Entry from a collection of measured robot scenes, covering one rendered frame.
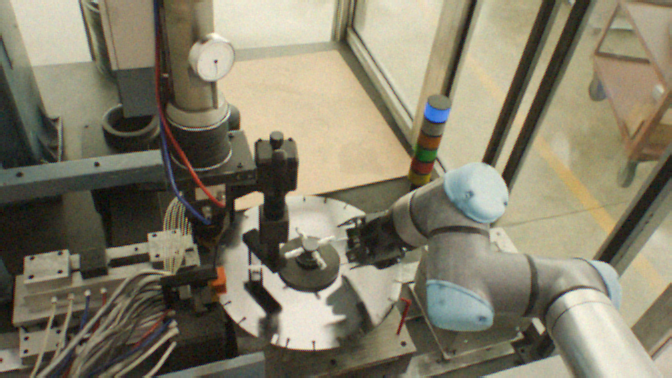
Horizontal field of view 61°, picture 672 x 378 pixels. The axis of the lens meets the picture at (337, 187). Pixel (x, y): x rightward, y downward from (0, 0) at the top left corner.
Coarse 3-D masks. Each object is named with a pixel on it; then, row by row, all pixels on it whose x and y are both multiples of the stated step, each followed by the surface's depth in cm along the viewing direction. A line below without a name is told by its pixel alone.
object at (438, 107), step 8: (432, 96) 102; (440, 96) 103; (432, 104) 101; (440, 104) 101; (448, 104) 101; (424, 112) 103; (432, 112) 101; (440, 112) 100; (448, 112) 101; (432, 120) 102; (440, 120) 102
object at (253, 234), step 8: (248, 232) 93; (256, 232) 93; (248, 240) 92; (256, 240) 92; (248, 248) 93; (256, 248) 91; (264, 248) 91; (272, 248) 87; (248, 256) 94; (264, 256) 90; (272, 256) 88; (280, 256) 90; (264, 264) 91; (272, 264) 89; (280, 264) 89; (272, 272) 90
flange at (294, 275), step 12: (300, 240) 101; (324, 252) 100; (336, 252) 100; (288, 264) 97; (300, 264) 96; (312, 264) 96; (336, 264) 98; (288, 276) 96; (300, 276) 96; (312, 276) 96; (324, 276) 96; (336, 276) 97; (300, 288) 95; (312, 288) 95
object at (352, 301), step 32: (256, 224) 104; (320, 224) 106; (352, 224) 107; (224, 256) 98; (224, 288) 94; (256, 288) 94; (288, 288) 95; (352, 288) 96; (384, 288) 97; (256, 320) 90; (288, 320) 91; (320, 320) 91; (352, 320) 92
